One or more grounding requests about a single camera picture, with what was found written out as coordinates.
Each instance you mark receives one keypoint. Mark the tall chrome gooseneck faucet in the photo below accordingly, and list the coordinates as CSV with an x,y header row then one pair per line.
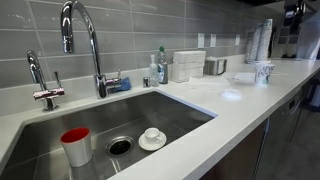
x,y
102,84

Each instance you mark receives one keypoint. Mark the small chrome side faucet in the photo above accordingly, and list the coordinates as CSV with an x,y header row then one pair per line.
x,y
46,95

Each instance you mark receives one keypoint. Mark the small chrome sink button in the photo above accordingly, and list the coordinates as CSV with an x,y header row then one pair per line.
x,y
146,82

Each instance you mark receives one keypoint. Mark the green cap dish soap bottle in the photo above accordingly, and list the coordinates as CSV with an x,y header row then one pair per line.
x,y
162,66

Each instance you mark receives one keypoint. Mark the clear soap pump bottle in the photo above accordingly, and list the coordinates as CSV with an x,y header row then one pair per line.
x,y
153,72

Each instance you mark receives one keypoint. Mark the blue sponge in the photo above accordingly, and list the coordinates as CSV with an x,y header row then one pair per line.
x,y
125,85

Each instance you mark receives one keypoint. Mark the white paper towel stack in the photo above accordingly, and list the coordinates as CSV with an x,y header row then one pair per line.
x,y
187,64

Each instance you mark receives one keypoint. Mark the small white espresso cup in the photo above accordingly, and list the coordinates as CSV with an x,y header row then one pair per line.
x,y
152,135

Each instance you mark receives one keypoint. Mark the white saucer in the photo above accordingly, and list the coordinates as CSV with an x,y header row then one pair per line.
x,y
152,144

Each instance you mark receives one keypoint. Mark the metal napkin holder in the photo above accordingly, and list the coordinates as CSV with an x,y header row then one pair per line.
x,y
214,66

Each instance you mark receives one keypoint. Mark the white cup red inside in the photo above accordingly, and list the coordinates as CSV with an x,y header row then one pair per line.
x,y
77,146

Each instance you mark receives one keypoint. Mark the patterned paper cup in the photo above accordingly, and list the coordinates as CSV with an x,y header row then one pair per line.
x,y
262,73

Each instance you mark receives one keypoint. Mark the dishwasher front panel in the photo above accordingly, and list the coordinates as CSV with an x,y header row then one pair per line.
x,y
279,132

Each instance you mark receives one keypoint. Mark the white wall switch plate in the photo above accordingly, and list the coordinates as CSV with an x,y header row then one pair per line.
x,y
201,40

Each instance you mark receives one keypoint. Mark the white wall outlet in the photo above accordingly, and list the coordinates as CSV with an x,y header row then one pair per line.
x,y
237,40
213,40

